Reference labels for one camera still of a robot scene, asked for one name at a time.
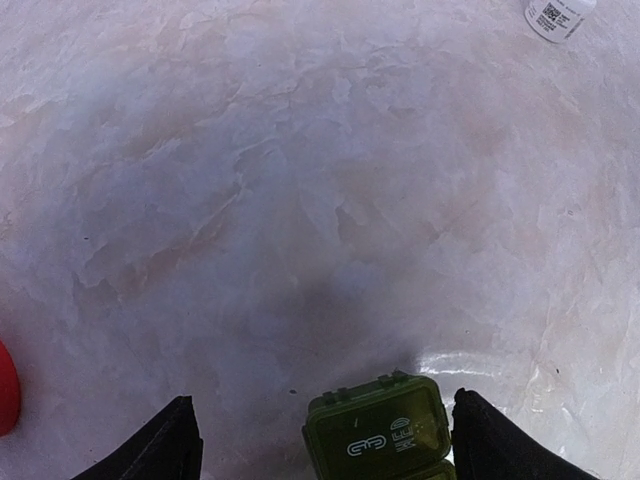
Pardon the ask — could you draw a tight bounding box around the green weekly pill organizer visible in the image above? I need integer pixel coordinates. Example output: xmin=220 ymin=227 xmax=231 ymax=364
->
xmin=302 ymin=370 xmax=456 ymax=480

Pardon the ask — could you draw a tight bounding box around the small white pill bottle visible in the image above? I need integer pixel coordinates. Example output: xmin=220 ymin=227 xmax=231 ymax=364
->
xmin=524 ymin=0 xmax=597 ymax=44

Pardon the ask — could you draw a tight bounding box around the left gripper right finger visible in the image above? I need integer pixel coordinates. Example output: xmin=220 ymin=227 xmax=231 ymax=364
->
xmin=452 ymin=388 xmax=594 ymax=480

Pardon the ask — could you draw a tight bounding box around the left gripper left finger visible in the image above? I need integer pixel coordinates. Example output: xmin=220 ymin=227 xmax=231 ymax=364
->
xmin=74 ymin=396 xmax=203 ymax=480

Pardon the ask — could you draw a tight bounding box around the orange bottle cap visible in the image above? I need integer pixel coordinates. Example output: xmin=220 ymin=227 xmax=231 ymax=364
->
xmin=0 ymin=342 xmax=21 ymax=436

